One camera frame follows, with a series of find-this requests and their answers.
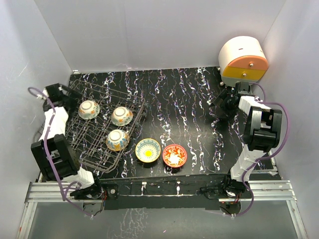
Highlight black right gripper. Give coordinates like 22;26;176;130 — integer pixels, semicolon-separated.
209;90;238;120

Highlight orange flower bowl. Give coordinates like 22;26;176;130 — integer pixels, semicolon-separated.
111;107;133;126
78;100;100;120

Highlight aluminium front rail frame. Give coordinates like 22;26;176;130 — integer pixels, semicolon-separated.
17;181;308;239

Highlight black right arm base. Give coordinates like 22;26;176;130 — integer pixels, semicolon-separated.
199;175;248;203

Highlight grey wire dish rack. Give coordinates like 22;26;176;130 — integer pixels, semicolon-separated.
66;80;146;173

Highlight blue orange pattern bowl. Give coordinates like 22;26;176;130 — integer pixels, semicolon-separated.
106;129;130;151

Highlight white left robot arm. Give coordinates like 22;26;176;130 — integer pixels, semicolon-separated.
31;83;103;199

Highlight round white drawer cabinet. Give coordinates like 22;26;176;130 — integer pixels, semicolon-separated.
218;36;269;87

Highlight yellow sun blue bowl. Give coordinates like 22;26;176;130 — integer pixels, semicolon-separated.
135;138;161;163

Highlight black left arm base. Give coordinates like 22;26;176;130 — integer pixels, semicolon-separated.
70;180;119;201

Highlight red orange pattern bowl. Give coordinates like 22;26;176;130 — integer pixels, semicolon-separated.
162;144;187;168

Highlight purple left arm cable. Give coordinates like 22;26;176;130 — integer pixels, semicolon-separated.
27;86;93;217

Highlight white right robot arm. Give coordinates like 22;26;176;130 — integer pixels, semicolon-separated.
211;82;282;198

